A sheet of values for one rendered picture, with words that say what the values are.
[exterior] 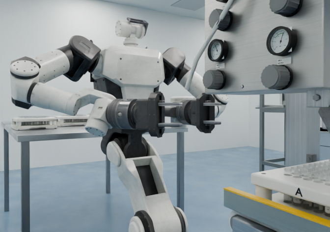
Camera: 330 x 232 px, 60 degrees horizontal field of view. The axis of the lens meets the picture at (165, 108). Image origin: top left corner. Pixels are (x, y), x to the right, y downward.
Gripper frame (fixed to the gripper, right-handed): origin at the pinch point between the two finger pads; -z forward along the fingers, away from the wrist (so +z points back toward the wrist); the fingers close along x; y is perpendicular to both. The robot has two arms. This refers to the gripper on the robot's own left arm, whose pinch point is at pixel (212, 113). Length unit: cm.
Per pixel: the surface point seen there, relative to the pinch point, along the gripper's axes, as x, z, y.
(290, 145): 7.8, -19.2, -10.9
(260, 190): 11.9, -35.3, 13.3
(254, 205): 13.8, -36.5, 15.5
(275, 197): 13.9, -34.6, 9.3
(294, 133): 4.6, -20.2, -11.1
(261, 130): 36, 258, -250
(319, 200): 10.6, -45.7, 12.0
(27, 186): 41, 94, 55
